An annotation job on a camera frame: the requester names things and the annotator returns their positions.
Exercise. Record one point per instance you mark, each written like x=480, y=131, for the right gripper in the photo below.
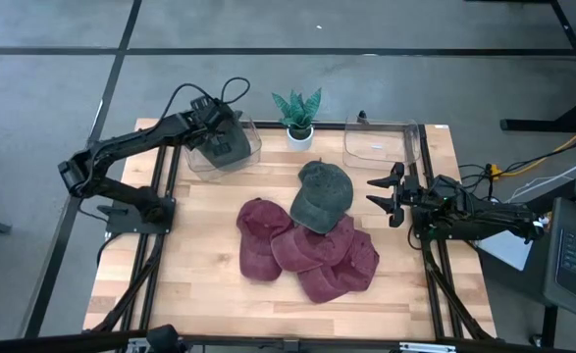
x=417, y=196

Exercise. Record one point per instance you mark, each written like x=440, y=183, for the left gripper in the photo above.
x=214, y=115

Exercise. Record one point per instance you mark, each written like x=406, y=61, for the dark green baseball cap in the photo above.
x=241, y=144
x=322, y=196

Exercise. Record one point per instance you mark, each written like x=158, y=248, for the maroon baseball cap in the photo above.
x=351, y=274
x=317, y=247
x=260, y=235

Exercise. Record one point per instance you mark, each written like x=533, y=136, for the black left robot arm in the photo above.
x=120, y=144

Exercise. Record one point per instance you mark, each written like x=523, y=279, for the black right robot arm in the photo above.
x=493, y=216

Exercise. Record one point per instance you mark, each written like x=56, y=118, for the clear plastic bin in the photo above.
x=366, y=157
x=194, y=169

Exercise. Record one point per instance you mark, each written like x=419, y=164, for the snake plant in white pot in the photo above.
x=299, y=117

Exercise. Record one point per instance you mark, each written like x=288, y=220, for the silver closed laptop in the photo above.
x=506, y=250

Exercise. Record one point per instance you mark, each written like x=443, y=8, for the black side table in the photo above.
x=518, y=284

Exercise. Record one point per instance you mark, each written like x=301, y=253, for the black desk foot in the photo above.
x=562, y=122

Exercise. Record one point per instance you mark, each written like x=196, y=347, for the black rounded object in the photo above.
x=165, y=338

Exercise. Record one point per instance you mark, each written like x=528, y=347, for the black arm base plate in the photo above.
x=120, y=223
x=420, y=233

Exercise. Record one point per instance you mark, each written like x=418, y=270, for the small black post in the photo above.
x=362, y=116

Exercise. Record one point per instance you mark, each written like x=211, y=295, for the black aluminium frame rail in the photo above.
x=456, y=323
x=133, y=289
x=329, y=125
x=151, y=289
x=437, y=323
x=356, y=343

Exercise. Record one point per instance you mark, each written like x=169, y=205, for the black diagonal frame brace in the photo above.
x=474, y=323
x=123, y=294

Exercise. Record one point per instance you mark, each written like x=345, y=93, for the silver metal bracket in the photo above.
x=427, y=347

